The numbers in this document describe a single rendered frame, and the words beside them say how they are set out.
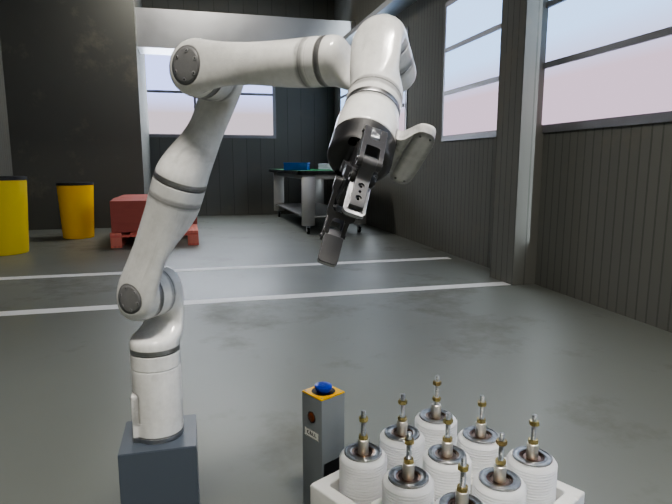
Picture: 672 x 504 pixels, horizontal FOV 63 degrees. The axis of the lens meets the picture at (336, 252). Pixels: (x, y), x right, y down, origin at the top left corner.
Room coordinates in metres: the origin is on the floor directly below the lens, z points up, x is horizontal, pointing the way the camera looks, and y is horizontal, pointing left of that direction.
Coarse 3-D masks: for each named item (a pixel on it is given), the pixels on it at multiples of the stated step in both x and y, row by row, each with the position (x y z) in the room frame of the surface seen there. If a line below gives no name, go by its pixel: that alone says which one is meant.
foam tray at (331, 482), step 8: (336, 472) 1.07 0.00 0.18; (320, 480) 1.04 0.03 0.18; (328, 480) 1.04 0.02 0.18; (336, 480) 1.04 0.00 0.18; (472, 480) 1.04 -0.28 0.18; (312, 488) 1.02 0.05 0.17; (320, 488) 1.01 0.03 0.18; (328, 488) 1.01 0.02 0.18; (336, 488) 1.04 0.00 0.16; (560, 488) 1.01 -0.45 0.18; (568, 488) 1.01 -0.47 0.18; (312, 496) 1.02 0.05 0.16; (320, 496) 1.00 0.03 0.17; (328, 496) 0.98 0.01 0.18; (336, 496) 0.98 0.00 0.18; (344, 496) 0.98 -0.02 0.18; (560, 496) 1.01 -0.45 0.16; (568, 496) 0.98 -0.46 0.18; (576, 496) 0.98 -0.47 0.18; (584, 496) 1.00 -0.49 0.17
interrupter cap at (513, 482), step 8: (480, 472) 0.94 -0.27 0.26; (488, 472) 0.94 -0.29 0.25; (512, 472) 0.94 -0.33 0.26; (480, 480) 0.92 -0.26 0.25; (488, 480) 0.92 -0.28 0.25; (512, 480) 0.92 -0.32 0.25; (520, 480) 0.92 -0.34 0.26; (496, 488) 0.89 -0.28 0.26; (504, 488) 0.89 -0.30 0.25; (512, 488) 0.89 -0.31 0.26
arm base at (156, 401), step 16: (176, 352) 1.00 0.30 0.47; (144, 368) 0.96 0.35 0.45; (160, 368) 0.97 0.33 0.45; (176, 368) 0.99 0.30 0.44; (144, 384) 0.96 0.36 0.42; (160, 384) 0.97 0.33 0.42; (176, 384) 0.99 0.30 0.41; (144, 400) 0.96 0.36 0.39; (160, 400) 0.97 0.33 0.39; (176, 400) 0.99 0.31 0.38; (144, 416) 0.96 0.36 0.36; (160, 416) 0.97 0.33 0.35; (176, 416) 0.99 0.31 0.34; (144, 432) 0.96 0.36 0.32; (160, 432) 0.97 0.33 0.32; (176, 432) 0.99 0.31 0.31
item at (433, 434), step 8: (416, 416) 1.19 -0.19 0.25; (416, 424) 1.17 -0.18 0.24; (424, 424) 1.15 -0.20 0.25; (432, 424) 1.14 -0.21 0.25; (440, 424) 1.14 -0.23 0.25; (456, 424) 1.16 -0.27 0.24; (424, 432) 1.14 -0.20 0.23; (432, 432) 1.13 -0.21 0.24; (440, 432) 1.13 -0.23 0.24; (456, 432) 1.16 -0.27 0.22; (424, 440) 1.14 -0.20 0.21; (432, 440) 1.13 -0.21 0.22; (440, 440) 1.13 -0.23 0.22; (456, 440) 1.17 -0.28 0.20; (424, 448) 1.14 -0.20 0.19
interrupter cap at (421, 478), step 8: (392, 472) 0.94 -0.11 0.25; (400, 472) 0.95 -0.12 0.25; (416, 472) 0.94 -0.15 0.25; (424, 472) 0.94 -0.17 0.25; (392, 480) 0.92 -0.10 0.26; (400, 480) 0.92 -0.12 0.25; (416, 480) 0.92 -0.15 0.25; (424, 480) 0.92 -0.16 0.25; (408, 488) 0.89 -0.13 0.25; (416, 488) 0.90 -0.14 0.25
